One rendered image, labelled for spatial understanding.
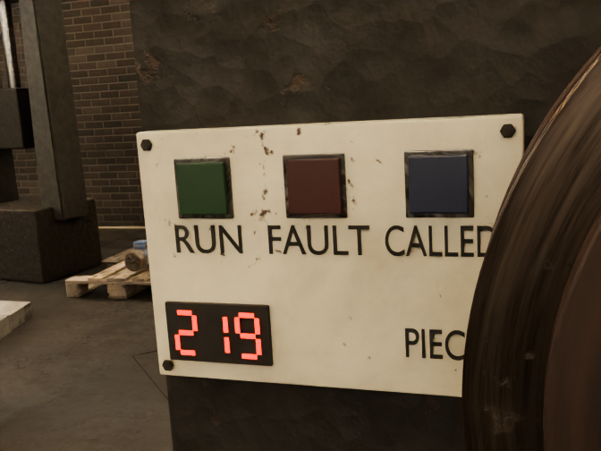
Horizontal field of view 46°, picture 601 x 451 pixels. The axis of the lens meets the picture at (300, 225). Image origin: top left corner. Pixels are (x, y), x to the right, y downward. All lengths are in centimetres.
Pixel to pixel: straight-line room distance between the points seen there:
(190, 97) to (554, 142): 28
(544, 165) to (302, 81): 22
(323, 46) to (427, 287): 17
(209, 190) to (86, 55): 729
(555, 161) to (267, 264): 24
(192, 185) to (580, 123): 27
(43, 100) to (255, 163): 510
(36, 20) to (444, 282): 523
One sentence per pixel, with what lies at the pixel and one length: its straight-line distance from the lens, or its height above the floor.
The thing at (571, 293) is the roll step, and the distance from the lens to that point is 30.
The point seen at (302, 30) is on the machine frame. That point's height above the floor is 130.
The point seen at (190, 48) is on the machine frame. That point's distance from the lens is 52.
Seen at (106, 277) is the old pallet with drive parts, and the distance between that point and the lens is 502.
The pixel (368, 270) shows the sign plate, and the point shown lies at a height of 114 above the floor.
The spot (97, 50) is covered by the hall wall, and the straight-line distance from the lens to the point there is 770.
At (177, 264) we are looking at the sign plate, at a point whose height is 115.
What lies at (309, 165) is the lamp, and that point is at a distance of 46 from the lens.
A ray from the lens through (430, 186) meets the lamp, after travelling 44.
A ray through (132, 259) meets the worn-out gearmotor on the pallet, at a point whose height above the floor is 25.
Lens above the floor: 126
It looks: 10 degrees down
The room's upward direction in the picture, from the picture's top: 3 degrees counter-clockwise
